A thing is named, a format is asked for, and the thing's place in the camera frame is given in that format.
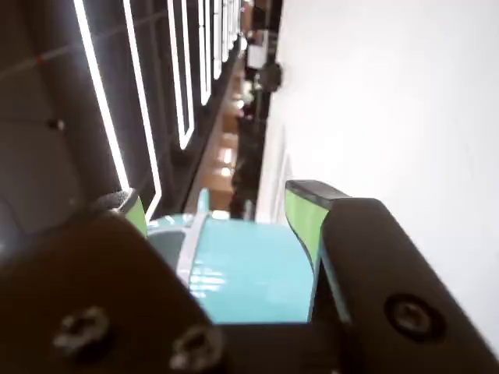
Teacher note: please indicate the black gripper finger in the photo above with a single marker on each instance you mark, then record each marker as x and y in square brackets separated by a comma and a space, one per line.
[85, 296]
[382, 288]

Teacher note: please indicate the black lumpy object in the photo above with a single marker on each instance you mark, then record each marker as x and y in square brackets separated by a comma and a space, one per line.
[272, 76]

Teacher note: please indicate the teal whale-shaped bin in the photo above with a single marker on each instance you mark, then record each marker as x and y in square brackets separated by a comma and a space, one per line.
[249, 265]

